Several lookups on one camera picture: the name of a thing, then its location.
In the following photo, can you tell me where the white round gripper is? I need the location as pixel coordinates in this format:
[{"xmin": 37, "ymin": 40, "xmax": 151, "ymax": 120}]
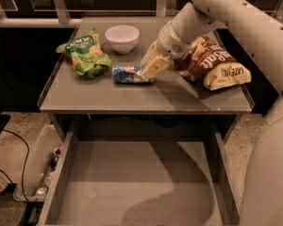
[{"xmin": 140, "ymin": 21, "xmax": 191, "ymax": 78}]

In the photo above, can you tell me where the blue silver redbull can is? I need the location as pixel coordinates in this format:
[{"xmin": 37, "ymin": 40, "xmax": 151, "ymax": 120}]
[{"xmin": 112, "ymin": 66, "xmax": 154, "ymax": 84}]

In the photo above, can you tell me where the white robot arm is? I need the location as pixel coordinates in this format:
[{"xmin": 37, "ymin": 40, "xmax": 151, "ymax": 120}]
[{"xmin": 141, "ymin": 0, "xmax": 283, "ymax": 226}]

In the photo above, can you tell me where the grey cabinet with top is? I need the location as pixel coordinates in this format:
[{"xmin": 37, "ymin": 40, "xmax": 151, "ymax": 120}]
[{"xmin": 38, "ymin": 17, "xmax": 254, "ymax": 137}]

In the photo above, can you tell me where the open grey top drawer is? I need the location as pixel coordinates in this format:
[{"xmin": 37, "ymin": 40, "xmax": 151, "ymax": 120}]
[{"xmin": 38, "ymin": 121, "xmax": 240, "ymax": 226}]

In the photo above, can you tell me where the white ceramic bowl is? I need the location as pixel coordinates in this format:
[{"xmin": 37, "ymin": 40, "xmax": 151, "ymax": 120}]
[{"xmin": 105, "ymin": 25, "xmax": 140, "ymax": 54}]

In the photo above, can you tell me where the brown yellow chip bag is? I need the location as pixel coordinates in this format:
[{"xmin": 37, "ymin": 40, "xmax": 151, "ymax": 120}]
[{"xmin": 175, "ymin": 36, "xmax": 251, "ymax": 90}]

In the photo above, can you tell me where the green snack bag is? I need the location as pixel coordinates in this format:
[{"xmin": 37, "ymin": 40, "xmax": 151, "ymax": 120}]
[{"xmin": 56, "ymin": 28, "xmax": 111, "ymax": 79}]

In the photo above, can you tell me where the clear plastic storage bin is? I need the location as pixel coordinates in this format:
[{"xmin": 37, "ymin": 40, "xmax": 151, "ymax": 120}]
[{"xmin": 13, "ymin": 124, "xmax": 62, "ymax": 202}]

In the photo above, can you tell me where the metal glass railing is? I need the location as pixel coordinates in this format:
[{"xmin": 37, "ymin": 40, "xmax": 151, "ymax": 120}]
[{"xmin": 0, "ymin": 0, "xmax": 283, "ymax": 29}]

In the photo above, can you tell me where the black cable on floor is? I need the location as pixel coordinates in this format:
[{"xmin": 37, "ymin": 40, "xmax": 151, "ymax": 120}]
[{"xmin": 0, "ymin": 125, "xmax": 32, "ymax": 203}]

